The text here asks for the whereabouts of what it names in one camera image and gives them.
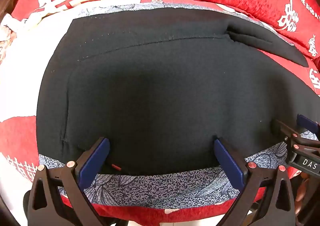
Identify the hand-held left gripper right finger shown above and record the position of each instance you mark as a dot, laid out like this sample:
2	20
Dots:
228	163

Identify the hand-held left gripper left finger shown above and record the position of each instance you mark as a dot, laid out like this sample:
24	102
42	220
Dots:
96	161

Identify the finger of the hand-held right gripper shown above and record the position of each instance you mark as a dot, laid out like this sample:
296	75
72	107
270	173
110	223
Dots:
287	132
308	123

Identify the black pants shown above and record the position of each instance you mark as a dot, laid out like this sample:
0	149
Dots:
160	91

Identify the person's right hand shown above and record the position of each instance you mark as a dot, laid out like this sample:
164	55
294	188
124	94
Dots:
303	191

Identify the blue-grey patterned cloth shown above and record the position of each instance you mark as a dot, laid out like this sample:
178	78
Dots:
162	186

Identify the red white printed bedsheet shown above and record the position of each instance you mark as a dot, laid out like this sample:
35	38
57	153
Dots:
17	86

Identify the white crumpled cloth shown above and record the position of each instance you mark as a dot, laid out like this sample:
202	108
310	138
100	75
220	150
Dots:
17	24

